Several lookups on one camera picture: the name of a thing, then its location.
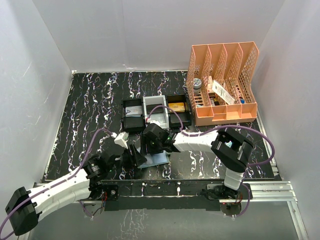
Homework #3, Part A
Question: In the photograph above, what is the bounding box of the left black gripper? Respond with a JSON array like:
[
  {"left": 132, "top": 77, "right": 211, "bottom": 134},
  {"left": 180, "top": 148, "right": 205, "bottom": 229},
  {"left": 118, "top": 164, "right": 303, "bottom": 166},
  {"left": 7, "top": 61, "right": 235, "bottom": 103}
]
[{"left": 107, "top": 143, "right": 147, "bottom": 172}]

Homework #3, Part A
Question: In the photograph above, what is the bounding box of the green card holder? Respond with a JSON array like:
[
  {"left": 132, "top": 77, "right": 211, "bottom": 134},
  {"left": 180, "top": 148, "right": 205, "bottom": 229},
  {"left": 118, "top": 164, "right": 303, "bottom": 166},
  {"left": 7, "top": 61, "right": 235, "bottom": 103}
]
[{"left": 138, "top": 151, "right": 170, "bottom": 169}]

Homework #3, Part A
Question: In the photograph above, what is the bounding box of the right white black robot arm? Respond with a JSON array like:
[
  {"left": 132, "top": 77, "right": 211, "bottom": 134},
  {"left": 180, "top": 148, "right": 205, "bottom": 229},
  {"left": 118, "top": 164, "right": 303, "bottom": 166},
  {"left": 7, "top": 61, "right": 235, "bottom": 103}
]
[{"left": 142, "top": 123, "right": 254, "bottom": 199}]

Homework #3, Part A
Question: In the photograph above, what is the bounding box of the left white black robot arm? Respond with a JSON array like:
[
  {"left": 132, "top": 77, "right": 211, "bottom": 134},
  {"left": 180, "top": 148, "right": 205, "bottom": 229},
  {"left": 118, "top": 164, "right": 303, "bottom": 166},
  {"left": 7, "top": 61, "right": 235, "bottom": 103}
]
[{"left": 1, "top": 144, "right": 147, "bottom": 236}]

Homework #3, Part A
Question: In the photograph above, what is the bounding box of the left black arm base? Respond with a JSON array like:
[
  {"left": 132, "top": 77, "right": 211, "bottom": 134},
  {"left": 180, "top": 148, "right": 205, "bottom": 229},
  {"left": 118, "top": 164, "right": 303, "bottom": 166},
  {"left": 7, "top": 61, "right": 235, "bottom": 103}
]
[{"left": 88, "top": 184, "right": 119, "bottom": 202}]

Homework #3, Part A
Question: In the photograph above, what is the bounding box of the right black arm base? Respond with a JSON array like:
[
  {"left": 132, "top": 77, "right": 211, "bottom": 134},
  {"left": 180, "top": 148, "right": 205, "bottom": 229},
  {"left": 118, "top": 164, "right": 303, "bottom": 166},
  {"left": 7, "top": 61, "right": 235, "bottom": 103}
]
[{"left": 200, "top": 183, "right": 253, "bottom": 202}]

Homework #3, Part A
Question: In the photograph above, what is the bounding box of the black credit card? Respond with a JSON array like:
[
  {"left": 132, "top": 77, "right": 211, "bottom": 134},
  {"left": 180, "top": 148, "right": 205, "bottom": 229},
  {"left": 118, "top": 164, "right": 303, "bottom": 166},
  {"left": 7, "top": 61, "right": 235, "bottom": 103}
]
[{"left": 146, "top": 103, "right": 164, "bottom": 115}]

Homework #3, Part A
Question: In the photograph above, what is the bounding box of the gold credit card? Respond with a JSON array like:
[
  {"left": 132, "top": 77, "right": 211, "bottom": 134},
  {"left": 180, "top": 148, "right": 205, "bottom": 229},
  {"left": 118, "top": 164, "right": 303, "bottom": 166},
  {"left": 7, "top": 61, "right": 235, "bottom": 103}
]
[{"left": 168, "top": 102, "right": 186, "bottom": 113}]

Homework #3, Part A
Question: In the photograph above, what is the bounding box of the left black tray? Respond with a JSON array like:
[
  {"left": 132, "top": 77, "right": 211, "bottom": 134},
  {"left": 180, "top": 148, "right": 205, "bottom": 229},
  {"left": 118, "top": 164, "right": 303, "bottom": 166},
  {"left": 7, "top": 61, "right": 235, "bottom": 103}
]
[{"left": 122, "top": 98, "right": 146, "bottom": 134}]

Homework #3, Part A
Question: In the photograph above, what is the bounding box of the black tray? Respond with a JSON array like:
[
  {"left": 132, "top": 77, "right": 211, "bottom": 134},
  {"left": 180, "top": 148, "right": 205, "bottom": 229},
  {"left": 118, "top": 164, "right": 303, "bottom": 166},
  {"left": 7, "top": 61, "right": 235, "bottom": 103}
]
[
  {"left": 122, "top": 98, "right": 146, "bottom": 134},
  {"left": 166, "top": 94, "right": 192, "bottom": 130}
]

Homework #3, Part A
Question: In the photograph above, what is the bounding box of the white middle tray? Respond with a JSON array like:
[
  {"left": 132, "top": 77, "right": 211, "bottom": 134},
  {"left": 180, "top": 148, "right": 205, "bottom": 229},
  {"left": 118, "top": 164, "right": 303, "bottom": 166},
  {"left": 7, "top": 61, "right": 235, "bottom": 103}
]
[{"left": 142, "top": 95, "right": 170, "bottom": 129}]

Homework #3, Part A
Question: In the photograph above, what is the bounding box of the right black tray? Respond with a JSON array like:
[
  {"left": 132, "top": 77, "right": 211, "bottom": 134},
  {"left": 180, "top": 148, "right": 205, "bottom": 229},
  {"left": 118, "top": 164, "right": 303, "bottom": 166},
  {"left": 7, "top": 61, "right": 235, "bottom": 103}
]
[{"left": 166, "top": 94, "right": 192, "bottom": 130}]

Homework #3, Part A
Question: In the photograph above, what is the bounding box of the small round jar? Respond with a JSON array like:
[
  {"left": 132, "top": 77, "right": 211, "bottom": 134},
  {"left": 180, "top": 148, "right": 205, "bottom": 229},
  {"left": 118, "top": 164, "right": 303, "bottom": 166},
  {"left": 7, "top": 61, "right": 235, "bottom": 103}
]
[{"left": 193, "top": 78, "right": 202, "bottom": 94}]

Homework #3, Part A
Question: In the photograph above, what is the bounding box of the white paper packet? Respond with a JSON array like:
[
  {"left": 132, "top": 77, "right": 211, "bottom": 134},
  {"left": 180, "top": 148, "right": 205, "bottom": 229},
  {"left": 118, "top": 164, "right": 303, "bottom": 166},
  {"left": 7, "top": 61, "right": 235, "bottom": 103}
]
[{"left": 212, "top": 80, "right": 235, "bottom": 105}]

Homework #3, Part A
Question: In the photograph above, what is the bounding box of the orange file organizer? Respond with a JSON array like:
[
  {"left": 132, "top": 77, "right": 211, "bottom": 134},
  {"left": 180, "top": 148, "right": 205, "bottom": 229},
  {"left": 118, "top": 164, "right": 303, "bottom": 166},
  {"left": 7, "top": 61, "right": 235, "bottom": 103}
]
[{"left": 186, "top": 41, "right": 259, "bottom": 126}]

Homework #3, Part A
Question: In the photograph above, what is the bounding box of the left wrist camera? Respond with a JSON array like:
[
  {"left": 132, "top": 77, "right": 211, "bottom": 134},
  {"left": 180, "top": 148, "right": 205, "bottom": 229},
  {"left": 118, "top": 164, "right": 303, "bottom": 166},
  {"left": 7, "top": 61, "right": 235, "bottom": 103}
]
[{"left": 111, "top": 131, "right": 129, "bottom": 149}]

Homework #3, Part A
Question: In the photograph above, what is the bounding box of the aluminium frame rail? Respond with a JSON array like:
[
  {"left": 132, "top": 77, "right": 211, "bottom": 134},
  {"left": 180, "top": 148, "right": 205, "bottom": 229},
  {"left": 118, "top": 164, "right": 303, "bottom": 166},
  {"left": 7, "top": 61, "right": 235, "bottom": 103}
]
[{"left": 17, "top": 179, "right": 309, "bottom": 240}]

